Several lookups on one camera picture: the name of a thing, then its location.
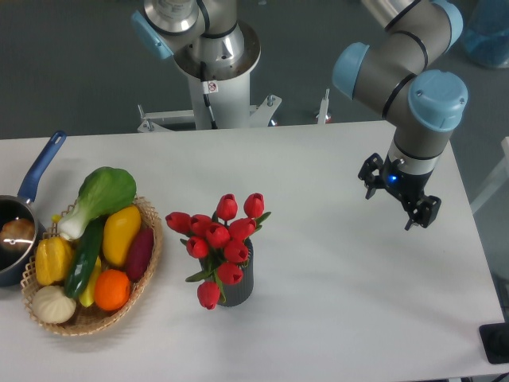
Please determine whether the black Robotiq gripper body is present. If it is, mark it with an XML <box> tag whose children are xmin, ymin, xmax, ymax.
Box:
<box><xmin>382</xmin><ymin>154</ymin><xmax>432</xmax><ymax>209</ymax></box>

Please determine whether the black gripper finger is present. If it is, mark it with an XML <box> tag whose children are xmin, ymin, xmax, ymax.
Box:
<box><xmin>403</xmin><ymin>195</ymin><xmax>441</xmax><ymax>231</ymax></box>
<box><xmin>358</xmin><ymin>153</ymin><xmax>384</xmax><ymax>199</ymax></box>

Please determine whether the red tulip bouquet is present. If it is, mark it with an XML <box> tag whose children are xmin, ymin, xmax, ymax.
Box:
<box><xmin>165</xmin><ymin>193</ymin><xmax>270</xmax><ymax>310</ymax></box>

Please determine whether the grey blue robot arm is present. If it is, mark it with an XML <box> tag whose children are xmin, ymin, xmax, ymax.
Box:
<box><xmin>131</xmin><ymin>1</ymin><xmax>468</xmax><ymax>228</ymax></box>

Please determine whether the dark grey ribbed vase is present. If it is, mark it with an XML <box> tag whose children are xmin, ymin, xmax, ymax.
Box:
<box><xmin>216</xmin><ymin>239</ymin><xmax>255</xmax><ymax>307</ymax></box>

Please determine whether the black device at edge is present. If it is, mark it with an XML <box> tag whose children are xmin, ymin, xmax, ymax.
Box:
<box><xmin>479</xmin><ymin>322</ymin><xmax>509</xmax><ymax>364</ymax></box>

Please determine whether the blue translucent container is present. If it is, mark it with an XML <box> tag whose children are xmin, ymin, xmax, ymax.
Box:
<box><xmin>462</xmin><ymin>0</ymin><xmax>508</xmax><ymax>68</ymax></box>

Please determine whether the purple sweet potato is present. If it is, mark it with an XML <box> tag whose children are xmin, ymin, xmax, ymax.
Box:
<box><xmin>125</xmin><ymin>227</ymin><xmax>154</xmax><ymax>282</ymax></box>

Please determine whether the yellow mango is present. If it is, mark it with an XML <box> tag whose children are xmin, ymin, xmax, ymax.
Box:
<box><xmin>102</xmin><ymin>205</ymin><xmax>142</xmax><ymax>267</ymax></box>

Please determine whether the green bok choy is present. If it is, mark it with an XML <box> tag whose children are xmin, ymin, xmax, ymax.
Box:
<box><xmin>58</xmin><ymin>166</ymin><xmax>137</xmax><ymax>240</ymax></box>

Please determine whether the orange fruit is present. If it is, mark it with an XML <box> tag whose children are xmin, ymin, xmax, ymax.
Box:
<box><xmin>95</xmin><ymin>269</ymin><xmax>130</xmax><ymax>311</ymax></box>

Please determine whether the green cucumber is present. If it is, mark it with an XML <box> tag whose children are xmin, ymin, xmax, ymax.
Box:
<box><xmin>64</xmin><ymin>216</ymin><xmax>106</xmax><ymax>299</ymax></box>

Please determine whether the woven wicker basket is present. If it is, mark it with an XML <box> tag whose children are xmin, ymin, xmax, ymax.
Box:
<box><xmin>21</xmin><ymin>197</ymin><xmax>164</xmax><ymax>337</ymax></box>

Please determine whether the yellow banana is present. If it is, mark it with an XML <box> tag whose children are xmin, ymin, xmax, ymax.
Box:
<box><xmin>79</xmin><ymin>257</ymin><xmax>102</xmax><ymax>308</ymax></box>

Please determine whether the yellow bell pepper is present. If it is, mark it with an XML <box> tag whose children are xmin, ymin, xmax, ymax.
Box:
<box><xmin>35</xmin><ymin>236</ymin><xmax>73</xmax><ymax>287</ymax></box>

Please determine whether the white steamed bun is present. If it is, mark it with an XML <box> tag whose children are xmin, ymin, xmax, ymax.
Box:
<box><xmin>32</xmin><ymin>286</ymin><xmax>76</xmax><ymax>324</ymax></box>

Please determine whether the white frame at right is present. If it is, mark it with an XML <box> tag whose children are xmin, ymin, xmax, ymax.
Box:
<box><xmin>470</xmin><ymin>137</ymin><xmax>508</xmax><ymax>214</ymax></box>

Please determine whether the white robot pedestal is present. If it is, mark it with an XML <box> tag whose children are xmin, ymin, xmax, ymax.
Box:
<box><xmin>138</xmin><ymin>21</ymin><xmax>282</xmax><ymax>132</ymax></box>

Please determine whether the blue handled saucepan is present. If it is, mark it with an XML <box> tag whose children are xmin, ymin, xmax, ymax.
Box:
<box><xmin>1</xmin><ymin>131</ymin><xmax>67</xmax><ymax>287</ymax></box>

